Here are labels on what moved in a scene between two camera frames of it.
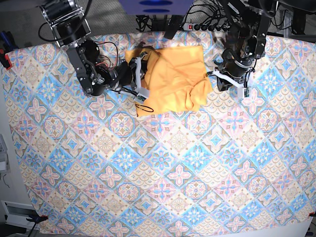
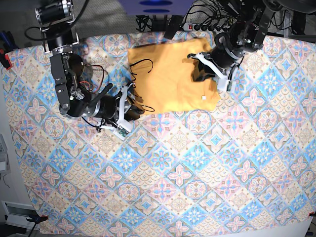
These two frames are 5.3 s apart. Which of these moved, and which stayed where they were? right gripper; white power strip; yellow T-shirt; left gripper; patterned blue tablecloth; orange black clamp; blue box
Moved: left gripper; right gripper; yellow T-shirt
Stayed: orange black clamp; blue box; white power strip; patterned blue tablecloth
